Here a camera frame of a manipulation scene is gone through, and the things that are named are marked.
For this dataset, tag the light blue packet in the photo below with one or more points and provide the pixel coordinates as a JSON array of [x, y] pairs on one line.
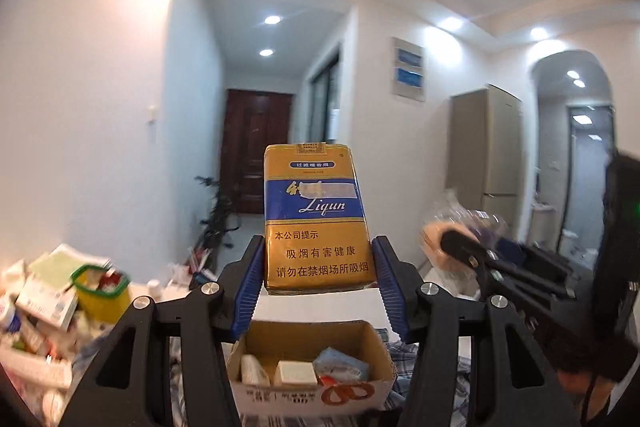
[[342, 362]]

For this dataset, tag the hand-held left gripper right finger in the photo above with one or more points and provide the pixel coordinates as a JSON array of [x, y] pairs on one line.
[[390, 289]]

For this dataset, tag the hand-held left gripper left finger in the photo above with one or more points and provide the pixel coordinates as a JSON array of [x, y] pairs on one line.
[[250, 292]]

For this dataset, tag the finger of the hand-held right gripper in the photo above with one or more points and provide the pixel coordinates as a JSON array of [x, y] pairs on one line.
[[462, 247], [542, 262]]

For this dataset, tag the dark brown entrance door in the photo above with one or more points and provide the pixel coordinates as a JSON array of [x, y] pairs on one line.
[[255, 152]]

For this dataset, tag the pile of papers and boxes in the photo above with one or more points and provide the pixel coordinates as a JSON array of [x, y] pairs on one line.
[[40, 307]]

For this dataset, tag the white pill bottle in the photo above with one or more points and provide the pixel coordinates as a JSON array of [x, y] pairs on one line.
[[155, 289]]

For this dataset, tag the dark framed glass door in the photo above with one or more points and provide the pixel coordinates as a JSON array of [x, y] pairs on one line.
[[587, 177]]

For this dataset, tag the small white box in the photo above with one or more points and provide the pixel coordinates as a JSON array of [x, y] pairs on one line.
[[296, 373]]

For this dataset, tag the blue plaid shirt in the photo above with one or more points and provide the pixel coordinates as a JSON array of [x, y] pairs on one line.
[[450, 387]]

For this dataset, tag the brown cardboard box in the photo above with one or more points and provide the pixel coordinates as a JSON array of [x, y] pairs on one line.
[[300, 332]]

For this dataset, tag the white wall switch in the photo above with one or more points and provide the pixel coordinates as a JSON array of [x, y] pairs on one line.
[[152, 115]]

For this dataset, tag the black bicycle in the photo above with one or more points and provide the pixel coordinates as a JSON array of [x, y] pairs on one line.
[[217, 217]]

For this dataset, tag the clear packet with beige contents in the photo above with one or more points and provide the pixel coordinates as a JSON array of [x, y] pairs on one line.
[[465, 217]]

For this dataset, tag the sliding glass door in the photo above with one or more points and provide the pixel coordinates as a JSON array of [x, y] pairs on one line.
[[322, 102]]

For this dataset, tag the beige refrigerator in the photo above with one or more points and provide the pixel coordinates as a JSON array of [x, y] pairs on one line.
[[482, 152]]

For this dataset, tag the small white packet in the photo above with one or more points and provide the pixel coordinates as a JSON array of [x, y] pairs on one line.
[[254, 369]]

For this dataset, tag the grey wall electrical panel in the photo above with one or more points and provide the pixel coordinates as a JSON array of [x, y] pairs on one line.
[[408, 69]]

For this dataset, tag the white plastic bag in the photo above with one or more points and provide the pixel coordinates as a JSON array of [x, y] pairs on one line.
[[177, 274]]

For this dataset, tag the yellow container with green rim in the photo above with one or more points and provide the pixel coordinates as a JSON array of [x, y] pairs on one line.
[[102, 302]]

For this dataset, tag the gold and blue cigarette pack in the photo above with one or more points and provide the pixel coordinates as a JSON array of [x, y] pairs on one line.
[[317, 227]]

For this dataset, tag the small red packet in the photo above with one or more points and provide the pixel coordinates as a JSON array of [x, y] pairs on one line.
[[331, 380]]

